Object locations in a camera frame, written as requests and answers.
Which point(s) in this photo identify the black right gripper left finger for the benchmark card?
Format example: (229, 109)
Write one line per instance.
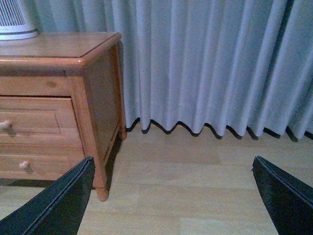
(58, 209)

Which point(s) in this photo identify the upper drawer knob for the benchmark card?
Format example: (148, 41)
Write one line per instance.
(6, 124)

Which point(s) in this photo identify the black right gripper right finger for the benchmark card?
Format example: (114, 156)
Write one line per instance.
(288, 200)

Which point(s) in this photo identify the white air purifier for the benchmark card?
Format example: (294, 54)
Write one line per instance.
(16, 20)

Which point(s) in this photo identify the grey curtain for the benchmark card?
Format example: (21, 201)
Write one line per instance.
(246, 65)

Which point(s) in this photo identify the drawer knob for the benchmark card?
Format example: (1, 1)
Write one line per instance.
(6, 124)
(24, 165)

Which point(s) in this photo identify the wooden nightstand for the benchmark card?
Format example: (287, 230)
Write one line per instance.
(82, 66)

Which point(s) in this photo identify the wooden drawer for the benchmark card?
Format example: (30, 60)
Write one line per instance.
(39, 120)
(38, 164)

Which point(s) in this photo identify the lower drawer knob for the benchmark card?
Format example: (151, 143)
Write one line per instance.
(24, 165)

